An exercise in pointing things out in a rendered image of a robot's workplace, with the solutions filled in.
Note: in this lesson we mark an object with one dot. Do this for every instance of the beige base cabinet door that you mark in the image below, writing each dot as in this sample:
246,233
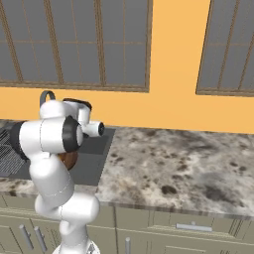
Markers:
105,241
10,241
185,248

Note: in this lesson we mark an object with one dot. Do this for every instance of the grey curved sink faucet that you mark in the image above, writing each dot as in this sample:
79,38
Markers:
41,97

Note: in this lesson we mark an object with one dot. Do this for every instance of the brown bowl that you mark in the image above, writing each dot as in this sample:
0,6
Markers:
70,160

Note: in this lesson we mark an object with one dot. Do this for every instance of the beige sink front panel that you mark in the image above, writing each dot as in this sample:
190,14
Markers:
16,208

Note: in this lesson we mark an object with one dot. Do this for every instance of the beige drawer front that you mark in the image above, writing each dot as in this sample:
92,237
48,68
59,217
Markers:
155,221

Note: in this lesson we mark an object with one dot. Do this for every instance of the dark grey sink basin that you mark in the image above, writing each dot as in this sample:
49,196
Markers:
96,158

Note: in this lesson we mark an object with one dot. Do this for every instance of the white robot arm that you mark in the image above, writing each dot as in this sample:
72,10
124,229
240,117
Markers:
49,178

